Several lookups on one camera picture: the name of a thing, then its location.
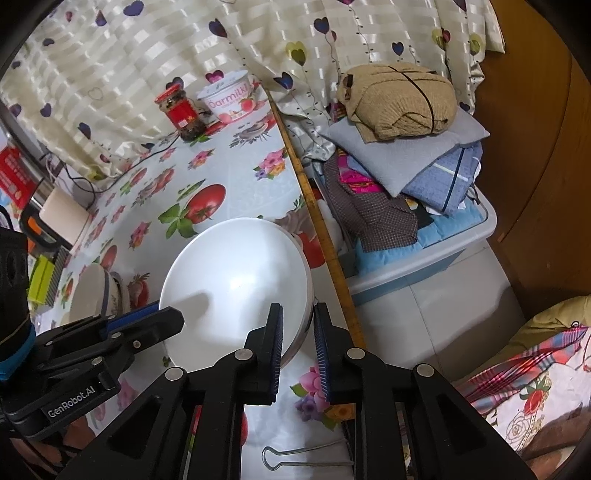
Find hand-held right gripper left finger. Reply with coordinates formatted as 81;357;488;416
60;303;284;480

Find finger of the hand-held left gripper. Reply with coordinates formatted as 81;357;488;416
46;302;160;342
37;307;185;370

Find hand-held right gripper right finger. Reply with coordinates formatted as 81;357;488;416
312;302;539;480

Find white bowl with blue rim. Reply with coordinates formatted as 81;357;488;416
73;262;131;320
158;218;311;365

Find lime green box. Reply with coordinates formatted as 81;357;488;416
28;255;58;305

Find plastic storage box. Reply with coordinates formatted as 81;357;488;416
314;159;498;305

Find brown plaid shirt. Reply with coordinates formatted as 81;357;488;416
322;157;419;252

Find pink patterned cloth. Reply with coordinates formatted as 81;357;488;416
336;154;384;195

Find red packet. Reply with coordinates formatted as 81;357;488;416
0;143;40;208

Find blue folded cloth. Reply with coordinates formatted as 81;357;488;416
402;143;483;215

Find grey folded cloth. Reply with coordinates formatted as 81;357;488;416
320;108;491;197

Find glass jar with red lid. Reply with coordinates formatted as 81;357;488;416
154;84;208;141

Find red plaid cloth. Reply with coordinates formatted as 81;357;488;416
455;323;591;416

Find floral printed cloth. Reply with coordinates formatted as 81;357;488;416
480;364;591;457

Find yellow cloth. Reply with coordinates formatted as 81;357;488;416
517;295;591;352

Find white yogurt tub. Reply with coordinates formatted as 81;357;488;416
196;71;259;124

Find beige knit sweater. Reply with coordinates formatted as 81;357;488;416
336;64;458;141

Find cream curtain with heart print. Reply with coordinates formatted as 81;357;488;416
0;0;504;185

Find wooden wardrobe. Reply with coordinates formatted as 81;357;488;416
475;0;591;319

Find black power cable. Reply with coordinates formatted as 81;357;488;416
46;134;185;195

